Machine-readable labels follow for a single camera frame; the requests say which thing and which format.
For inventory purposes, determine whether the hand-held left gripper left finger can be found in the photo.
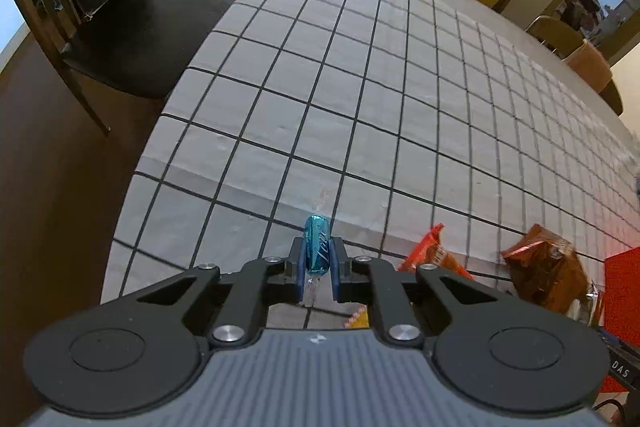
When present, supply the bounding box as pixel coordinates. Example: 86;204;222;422
135;237;306;350

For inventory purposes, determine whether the white checked tablecloth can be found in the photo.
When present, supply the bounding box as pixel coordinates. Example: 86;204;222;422
100;0;640;333

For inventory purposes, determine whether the wooden dining chair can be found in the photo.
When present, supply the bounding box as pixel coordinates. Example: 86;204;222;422
527;14;583;58

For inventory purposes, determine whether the red cardboard box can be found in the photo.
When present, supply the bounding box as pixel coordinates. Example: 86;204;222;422
595;247;640;395

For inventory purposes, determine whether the wooden chair with dark seat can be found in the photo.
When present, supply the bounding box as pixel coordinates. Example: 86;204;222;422
2;0;248;138

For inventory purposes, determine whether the blue candy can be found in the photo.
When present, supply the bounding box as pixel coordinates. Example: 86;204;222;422
302;187;332;308

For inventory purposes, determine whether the dining chair with orange cloth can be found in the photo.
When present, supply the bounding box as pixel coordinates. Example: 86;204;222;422
565;39;623;115

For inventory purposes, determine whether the brown orange foil snack packet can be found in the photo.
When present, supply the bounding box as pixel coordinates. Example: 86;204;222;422
500;223;606;328

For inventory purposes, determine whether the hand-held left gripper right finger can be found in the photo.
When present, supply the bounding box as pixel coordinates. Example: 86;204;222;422
330;237;506;350

